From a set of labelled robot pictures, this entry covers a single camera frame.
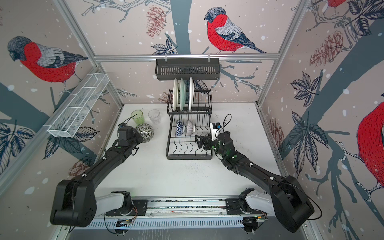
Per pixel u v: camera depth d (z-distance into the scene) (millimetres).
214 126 715
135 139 755
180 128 934
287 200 409
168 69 949
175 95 796
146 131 923
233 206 729
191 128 952
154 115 1097
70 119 725
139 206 731
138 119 1033
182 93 795
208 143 720
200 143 729
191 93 761
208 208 745
